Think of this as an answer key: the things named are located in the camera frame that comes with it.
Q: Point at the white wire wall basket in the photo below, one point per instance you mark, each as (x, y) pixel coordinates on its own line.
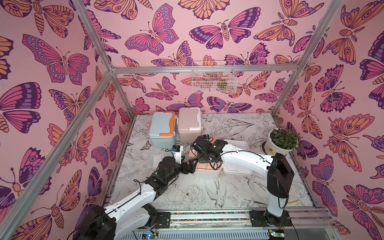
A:
(205, 78)

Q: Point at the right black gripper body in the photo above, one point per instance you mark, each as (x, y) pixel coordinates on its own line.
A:
(202, 154)

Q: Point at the beige pink first aid box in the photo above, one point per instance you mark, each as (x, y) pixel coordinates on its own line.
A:
(189, 124)

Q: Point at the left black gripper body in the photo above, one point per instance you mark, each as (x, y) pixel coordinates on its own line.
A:
(177, 169)

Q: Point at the blue orange first aid box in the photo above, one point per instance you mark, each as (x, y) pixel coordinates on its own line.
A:
(162, 131)

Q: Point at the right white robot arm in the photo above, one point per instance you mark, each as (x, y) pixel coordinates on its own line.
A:
(274, 169)

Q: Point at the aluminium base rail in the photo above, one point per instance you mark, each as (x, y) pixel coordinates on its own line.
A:
(298, 223)

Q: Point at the potted green plant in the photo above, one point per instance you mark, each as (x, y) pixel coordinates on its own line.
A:
(281, 141)

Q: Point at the white pink medicine chest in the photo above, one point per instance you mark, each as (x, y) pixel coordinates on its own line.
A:
(204, 171)

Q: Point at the green toy in basket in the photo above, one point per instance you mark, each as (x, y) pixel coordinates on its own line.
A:
(222, 86)

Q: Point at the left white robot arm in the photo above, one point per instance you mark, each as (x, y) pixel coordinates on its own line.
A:
(134, 211)

